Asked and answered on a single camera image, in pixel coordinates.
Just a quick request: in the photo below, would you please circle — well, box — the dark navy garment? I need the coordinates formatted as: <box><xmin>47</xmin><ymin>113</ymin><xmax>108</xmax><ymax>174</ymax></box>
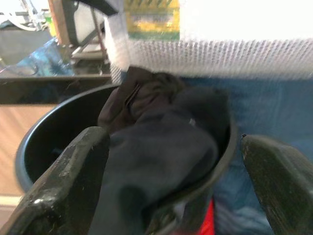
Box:
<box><xmin>89</xmin><ymin>86</ymin><xmax>230</xmax><ymax>235</ymax></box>

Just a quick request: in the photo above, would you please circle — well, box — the black round laundry bucket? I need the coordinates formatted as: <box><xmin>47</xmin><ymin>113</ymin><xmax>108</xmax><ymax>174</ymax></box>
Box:
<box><xmin>15</xmin><ymin>83</ymin><xmax>239</xmax><ymax>235</ymax></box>

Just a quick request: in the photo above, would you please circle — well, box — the blue fabric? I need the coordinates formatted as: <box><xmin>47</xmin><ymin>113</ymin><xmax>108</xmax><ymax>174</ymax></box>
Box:
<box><xmin>180</xmin><ymin>75</ymin><xmax>313</xmax><ymax>235</ymax></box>

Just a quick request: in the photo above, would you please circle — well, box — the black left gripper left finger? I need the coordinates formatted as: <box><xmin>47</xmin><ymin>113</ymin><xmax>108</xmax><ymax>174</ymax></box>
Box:
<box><xmin>0</xmin><ymin>126</ymin><xmax>111</xmax><ymax>235</ymax></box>

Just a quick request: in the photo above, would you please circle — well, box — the blue plastic bag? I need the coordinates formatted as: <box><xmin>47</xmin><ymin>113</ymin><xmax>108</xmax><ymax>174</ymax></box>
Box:
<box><xmin>16</xmin><ymin>38</ymin><xmax>74</xmax><ymax>77</ymax></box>

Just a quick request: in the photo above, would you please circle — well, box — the black framed chair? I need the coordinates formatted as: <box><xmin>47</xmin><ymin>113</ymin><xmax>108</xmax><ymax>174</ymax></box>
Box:
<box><xmin>47</xmin><ymin>0</ymin><xmax>123</xmax><ymax>64</ymax></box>

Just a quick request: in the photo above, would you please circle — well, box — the red fabric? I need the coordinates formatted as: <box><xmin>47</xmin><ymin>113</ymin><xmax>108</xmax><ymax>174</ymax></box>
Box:
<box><xmin>198</xmin><ymin>197</ymin><xmax>216</xmax><ymax>235</ymax></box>

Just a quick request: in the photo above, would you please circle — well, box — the dark brown garment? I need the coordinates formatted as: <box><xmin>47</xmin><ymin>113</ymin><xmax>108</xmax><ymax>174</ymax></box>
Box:
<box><xmin>97</xmin><ymin>65</ymin><xmax>188</xmax><ymax>134</ymax></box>

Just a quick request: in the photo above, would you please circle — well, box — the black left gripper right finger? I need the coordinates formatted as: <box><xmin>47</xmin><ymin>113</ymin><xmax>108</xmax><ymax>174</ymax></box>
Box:
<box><xmin>241</xmin><ymin>134</ymin><xmax>313</xmax><ymax>235</ymax></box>

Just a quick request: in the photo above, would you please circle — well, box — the white mesh laundry basket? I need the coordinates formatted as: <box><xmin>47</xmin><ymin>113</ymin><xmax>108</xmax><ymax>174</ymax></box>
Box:
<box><xmin>104</xmin><ymin>0</ymin><xmax>313</xmax><ymax>80</ymax></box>

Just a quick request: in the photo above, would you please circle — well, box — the yellow green printed box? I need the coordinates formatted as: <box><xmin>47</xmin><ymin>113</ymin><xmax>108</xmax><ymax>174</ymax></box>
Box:
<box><xmin>123</xmin><ymin>0</ymin><xmax>181</xmax><ymax>41</ymax></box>

